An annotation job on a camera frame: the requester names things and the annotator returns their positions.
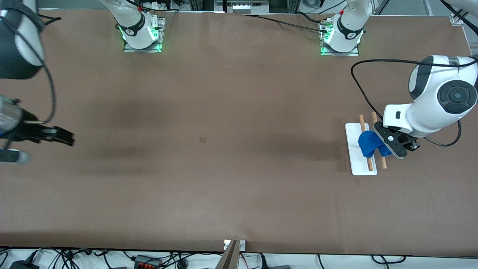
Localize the grey camera stand post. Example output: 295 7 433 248
215 240 240 269

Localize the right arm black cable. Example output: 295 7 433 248
0 11 57 124

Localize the black orange power adapter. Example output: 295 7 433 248
134 255 162 269

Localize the grey box with white connectors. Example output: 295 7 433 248
215 0 270 15

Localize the blue cloth towel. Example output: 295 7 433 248
358 131 392 158

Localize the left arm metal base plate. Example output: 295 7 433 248
320 19 360 57

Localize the white rack with wooden bars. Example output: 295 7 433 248
345 111 388 176

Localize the looped black floor cable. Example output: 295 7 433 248
371 255 407 265

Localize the black plug with cable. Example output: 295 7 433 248
258 254 292 269

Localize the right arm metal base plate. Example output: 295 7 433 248
123 17 165 53

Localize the black power brick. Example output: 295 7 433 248
9 260 40 269

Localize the long black table cable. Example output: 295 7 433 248
239 13 330 33

